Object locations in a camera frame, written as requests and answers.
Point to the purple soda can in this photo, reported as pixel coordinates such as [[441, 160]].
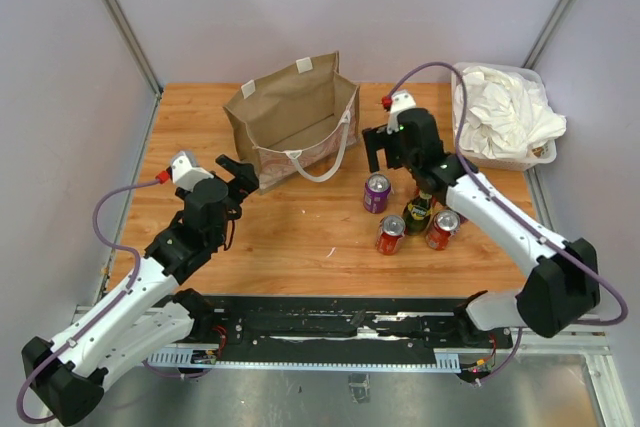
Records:
[[377, 189]]

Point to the dark glass bottle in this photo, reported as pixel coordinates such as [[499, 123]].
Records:
[[417, 213]]

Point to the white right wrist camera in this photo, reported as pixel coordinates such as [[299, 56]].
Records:
[[394, 104]]

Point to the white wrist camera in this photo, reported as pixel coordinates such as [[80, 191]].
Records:
[[394, 104], [184, 171]]

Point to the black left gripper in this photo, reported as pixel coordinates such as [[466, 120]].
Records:
[[244, 182]]

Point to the white crumpled cloth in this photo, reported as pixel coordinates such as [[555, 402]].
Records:
[[510, 112]]

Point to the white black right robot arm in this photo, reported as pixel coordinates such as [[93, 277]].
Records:
[[560, 284]]

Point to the aluminium frame rail left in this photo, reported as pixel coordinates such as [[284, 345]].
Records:
[[133, 44]]

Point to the pink patterned canvas bag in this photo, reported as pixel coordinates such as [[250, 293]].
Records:
[[299, 120]]

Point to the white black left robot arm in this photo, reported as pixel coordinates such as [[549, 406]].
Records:
[[71, 372]]

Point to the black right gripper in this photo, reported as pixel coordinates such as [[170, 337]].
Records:
[[376, 139]]

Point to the aluminium frame rail right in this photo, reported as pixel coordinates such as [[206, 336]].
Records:
[[550, 28]]

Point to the red soda can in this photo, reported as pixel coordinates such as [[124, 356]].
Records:
[[390, 234]]

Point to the aluminium frame rail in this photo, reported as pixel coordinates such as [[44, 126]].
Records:
[[133, 44], [550, 28]]

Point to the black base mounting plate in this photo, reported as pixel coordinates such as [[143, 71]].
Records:
[[337, 330]]

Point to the white plastic basket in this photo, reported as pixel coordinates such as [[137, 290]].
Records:
[[500, 112]]

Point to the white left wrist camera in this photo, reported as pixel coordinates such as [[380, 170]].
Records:
[[184, 171]]

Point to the red coke can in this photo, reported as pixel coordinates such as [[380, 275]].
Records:
[[444, 226]]

